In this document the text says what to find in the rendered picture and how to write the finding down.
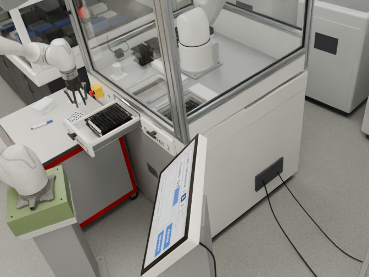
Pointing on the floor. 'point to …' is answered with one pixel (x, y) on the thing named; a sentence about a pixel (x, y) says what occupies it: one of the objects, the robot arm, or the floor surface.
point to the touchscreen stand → (200, 251)
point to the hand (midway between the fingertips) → (81, 106)
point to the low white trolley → (75, 156)
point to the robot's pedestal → (67, 249)
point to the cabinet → (231, 162)
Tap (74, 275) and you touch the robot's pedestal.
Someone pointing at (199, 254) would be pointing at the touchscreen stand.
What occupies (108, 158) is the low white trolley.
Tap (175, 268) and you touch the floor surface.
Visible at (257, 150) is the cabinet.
